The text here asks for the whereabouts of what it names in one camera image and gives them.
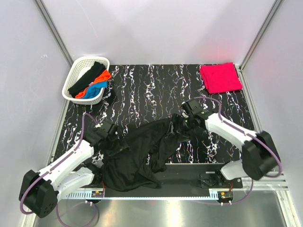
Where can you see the right aluminium corner post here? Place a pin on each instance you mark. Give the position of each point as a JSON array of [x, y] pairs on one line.
[[265, 25]]

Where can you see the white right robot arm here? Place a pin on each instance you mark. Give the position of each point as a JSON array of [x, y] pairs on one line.
[[259, 156]]

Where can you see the folded pink t shirt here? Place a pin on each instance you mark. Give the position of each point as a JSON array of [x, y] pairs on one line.
[[220, 78]]

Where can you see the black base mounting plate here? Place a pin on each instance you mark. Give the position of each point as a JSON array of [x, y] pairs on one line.
[[181, 182]]

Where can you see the blue t shirt in basket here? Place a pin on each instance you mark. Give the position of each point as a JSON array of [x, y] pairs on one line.
[[94, 89]]

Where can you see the black t shirt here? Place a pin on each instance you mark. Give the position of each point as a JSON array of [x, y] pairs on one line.
[[87, 78], [133, 160]]

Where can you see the aluminium corner post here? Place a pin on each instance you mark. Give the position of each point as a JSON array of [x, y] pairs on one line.
[[265, 25], [54, 31]]

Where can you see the black t shirt in basket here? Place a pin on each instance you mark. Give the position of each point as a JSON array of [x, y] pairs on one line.
[[87, 78]]

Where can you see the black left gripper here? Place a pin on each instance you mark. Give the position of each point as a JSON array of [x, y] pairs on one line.
[[114, 137]]

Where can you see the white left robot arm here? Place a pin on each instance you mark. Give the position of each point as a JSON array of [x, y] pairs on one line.
[[42, 190]]

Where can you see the orange t shirt in basket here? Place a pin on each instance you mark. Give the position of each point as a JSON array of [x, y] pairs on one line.
[[104, 76]]

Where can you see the left aluminium corner post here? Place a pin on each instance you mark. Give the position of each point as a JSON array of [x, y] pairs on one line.
[[54, 31]]

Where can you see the aluminium frame rail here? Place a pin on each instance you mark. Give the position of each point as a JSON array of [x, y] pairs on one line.
[[270, 184]]

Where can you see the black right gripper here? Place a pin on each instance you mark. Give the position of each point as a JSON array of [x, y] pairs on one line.
[[177, 119]]

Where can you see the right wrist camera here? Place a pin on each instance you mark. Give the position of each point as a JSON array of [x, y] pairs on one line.
[[193, 107]]

